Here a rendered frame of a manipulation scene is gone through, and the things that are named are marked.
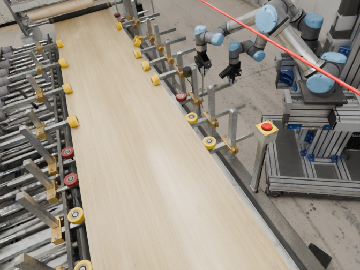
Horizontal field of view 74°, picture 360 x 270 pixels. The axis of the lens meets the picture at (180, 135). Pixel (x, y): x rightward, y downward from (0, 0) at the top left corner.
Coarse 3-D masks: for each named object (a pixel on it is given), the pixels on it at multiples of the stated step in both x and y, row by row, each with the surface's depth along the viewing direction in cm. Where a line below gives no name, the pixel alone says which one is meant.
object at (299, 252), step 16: (160, 64) 251; (192, 112) 195; (208, 128) 181; (224, 160) 161; (240, 176) 149; (256, 208) 141; (272, 208) 133; (272, 224) 128; (288, 224) 126; (288, 240) 121; (304, 256) 116
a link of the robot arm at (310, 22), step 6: (312, 12) 163; (306, 18) 160; (312, 18) 159; (318, 18) 158; (300, 24) 166; (306, 24) 161; (312, 24) 159; (318, 24) 158; (300, 30) 169; (306, 30) 163; (312, 30) 161; (318, 30) 161; (306, 36) 166; (312, 36) 164; (318, 36) 166
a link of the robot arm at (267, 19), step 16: (272, 0) 121; (256, 16) 121; (272, 16) 115; (272, 32) 121; (288, 32) 119; (288, 48) 122; (304, 48) 120; (304, 64) 122; (320, 64) 119; (320, 80) 120
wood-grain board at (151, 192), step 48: (96, 48) 250; (96, 96) 192; (144, 96) 184; (96, 144) 155; (144, 144) 150; (192, 144) 146; (96, 192) 131; (144, 192) 127; (192, 192) 124; (96, 240) 113; (144, 240) 110; (192, 240) 107; (240, 240) 105
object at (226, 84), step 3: (228, 81) 190; (222, 84) 189; (225, 84) 189; (228, 84) 189; (222, 87) 188; (225, 87) 190; (216, 90) 188; (219, 90) 189; (201, 93) 184; (204, 93) 185; (189, 96) 184; (201, 96) 186; (186, 99) 182; (189, 99) 182; (180, 102) 181; (183, 102) 182; (186, 102) 183
